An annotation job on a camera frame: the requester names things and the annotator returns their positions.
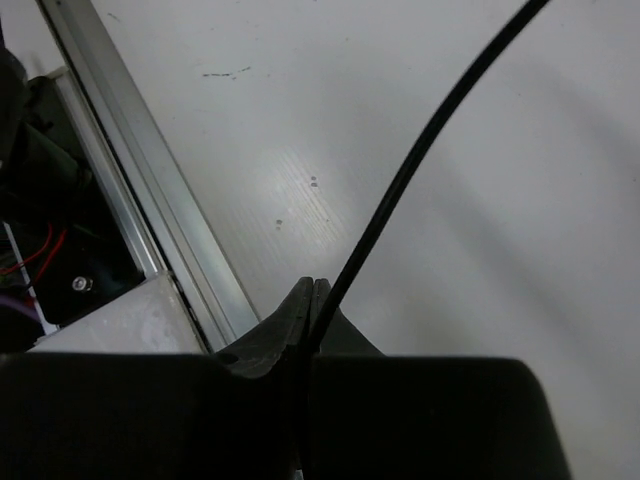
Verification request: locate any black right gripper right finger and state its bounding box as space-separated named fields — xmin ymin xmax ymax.
xmin=299 ymin=278 xmax=574 ymax=480

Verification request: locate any front aluminium rail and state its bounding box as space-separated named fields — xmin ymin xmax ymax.
xmin=39 ymin=1 xmax=258 ymax=350

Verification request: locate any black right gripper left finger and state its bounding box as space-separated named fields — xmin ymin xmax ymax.
xmin=1 ymin=277 xmax=313 ymax=479

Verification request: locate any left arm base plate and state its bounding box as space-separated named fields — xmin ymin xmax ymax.
xmin=1 ymin=47 xmax=143 ymax=327

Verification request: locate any white front cover panel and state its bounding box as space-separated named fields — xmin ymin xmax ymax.
xmin=32 ymin=273 xmax=205 ymax=354

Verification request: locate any black headphone cable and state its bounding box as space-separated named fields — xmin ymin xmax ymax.
xmin=302 ymin=0 xmax=551 ymax=351

